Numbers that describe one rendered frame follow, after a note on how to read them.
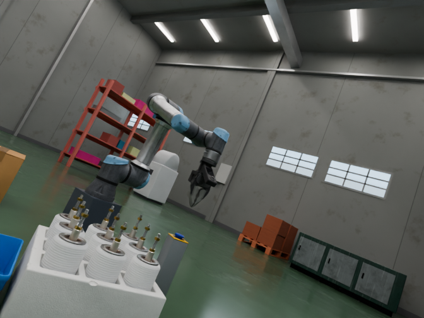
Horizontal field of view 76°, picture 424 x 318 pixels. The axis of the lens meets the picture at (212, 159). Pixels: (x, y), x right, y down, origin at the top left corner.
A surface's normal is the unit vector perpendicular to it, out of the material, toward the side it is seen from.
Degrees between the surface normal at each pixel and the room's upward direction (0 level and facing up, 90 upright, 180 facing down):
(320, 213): 90
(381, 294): 90
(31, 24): 90
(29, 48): 90
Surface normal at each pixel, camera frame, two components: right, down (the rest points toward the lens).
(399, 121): -0.48, -0.35
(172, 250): 0.48, 0.06
